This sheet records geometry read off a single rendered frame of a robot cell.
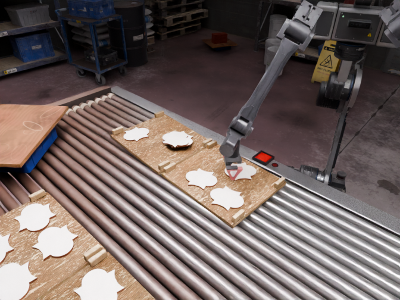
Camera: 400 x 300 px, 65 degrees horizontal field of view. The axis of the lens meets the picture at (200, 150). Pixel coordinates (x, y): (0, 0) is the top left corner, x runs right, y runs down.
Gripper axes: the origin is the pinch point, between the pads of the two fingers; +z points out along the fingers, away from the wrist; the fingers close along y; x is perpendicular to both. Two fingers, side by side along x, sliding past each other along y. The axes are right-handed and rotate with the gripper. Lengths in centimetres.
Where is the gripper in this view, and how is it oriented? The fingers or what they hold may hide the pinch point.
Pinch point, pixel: (230, 171)
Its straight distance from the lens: 137.0
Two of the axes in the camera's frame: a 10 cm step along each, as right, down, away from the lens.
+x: -10.0, 0.5, -0.8
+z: 0.0, 8.3, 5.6
